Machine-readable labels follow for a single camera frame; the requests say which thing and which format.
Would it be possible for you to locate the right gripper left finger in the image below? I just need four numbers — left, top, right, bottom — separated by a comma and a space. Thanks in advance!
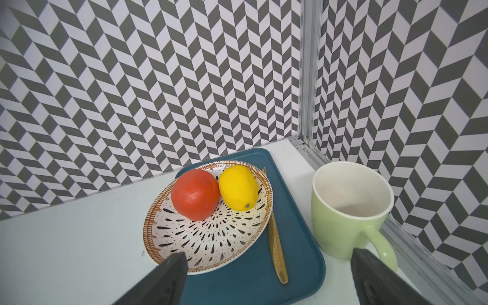
114, 252, 189, 304

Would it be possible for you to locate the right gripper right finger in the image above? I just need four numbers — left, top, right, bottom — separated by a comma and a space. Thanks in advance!
351, 248, 430, 305

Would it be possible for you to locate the patterned round plate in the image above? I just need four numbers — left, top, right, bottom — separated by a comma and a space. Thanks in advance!
142, 160, 273, 275

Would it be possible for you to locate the light green mug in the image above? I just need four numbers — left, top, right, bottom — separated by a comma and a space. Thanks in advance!
311, 161, 398, 271

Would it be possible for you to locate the teal rectangular tray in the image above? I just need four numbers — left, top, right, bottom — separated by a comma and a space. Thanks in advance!
180, 148, 325, 304

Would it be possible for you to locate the red tomato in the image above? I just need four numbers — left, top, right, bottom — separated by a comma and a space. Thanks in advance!
171, 169, 221, 221

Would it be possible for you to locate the yellow lemon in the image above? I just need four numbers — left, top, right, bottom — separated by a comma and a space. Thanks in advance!
218, 165, 259, 212

